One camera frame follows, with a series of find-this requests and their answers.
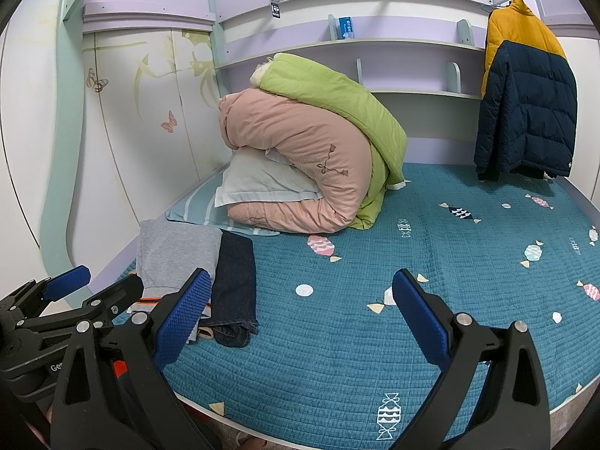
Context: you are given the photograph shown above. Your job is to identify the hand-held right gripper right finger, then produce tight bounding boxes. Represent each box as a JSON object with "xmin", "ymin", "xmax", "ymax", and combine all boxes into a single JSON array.
[{"xmin": 391, "ymin": 268, "xmax": 550, "ymax": 450}]

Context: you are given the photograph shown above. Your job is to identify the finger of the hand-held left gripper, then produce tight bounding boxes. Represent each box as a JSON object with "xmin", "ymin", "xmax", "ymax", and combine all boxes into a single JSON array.
[
  {"xmin": 16, "ymin": 273, "xmax": 145, "ymax": 336},
  {"xmin": 0, "ymin": 265, "xmax": 93, "ymax": 326}
]

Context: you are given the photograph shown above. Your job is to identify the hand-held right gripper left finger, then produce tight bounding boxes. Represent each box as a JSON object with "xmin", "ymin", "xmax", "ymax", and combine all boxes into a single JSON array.
[{"xmin": 51, "ymin": 267, "xmax": 221, "ymax": 450}]

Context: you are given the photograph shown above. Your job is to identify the grey and navy zip jacket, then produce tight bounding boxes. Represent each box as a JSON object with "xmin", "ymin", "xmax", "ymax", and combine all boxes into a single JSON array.
[{"xmin": 129, "ymin": 219, "xmax": 224, "ymax": 344}]

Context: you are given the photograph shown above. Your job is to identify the dark blue jeans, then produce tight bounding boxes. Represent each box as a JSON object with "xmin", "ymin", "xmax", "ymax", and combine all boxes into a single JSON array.
[{"xmin": 201, "ymin": 231, "xmax": 260, "ymax": 348}]

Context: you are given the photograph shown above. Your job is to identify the teal candy print bed cover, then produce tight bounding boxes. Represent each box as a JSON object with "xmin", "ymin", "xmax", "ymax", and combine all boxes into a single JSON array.
[{"xmin": 112, "ymin": 162, "xmax": 600, "ymax": 441}]

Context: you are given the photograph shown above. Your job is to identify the light blue striped pillow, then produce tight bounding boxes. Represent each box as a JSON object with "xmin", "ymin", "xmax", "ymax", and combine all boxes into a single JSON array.
[{"xmin": 166, "ymin": 175, "xmax": 277, "ymax": 237}]

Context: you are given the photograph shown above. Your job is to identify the white wardrobe with butterfly decor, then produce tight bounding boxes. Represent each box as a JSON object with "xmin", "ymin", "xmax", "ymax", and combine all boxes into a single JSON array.
[{"xmin": 0, "ymin": 0, "xmax": 226, "ymax": 301}]

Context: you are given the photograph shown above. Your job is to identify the white pillow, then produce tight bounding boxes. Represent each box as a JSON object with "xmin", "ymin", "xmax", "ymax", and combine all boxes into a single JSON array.
[{"xmin": 214, "ymin": 147, "xmax": 324, "ymax": 209}]

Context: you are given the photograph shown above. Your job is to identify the pink quilt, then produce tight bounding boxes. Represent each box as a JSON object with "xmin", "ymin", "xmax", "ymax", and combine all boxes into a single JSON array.
[{"xmin": 218, "ymin": 89, "xmax": 390, "ymax": 235}]

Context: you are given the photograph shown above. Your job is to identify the green quilt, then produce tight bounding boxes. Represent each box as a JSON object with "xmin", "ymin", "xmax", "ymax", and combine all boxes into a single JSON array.
[{"xmin": 250, "ymin": 52, "xmax": 408, "ymax": 230}]

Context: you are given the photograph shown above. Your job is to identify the yellow and navy puffer jacket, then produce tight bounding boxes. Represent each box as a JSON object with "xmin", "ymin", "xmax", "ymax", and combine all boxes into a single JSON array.
[{"xmin": 473, "ymin": 0, "xmax": 577, "ymax": 183}]

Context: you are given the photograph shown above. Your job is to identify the lilac headboard shelf unit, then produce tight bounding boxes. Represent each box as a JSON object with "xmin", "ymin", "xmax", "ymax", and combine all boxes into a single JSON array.
[{"xmin": 206, "ymin": 0, "xmax": 493, "ymax": 170}]

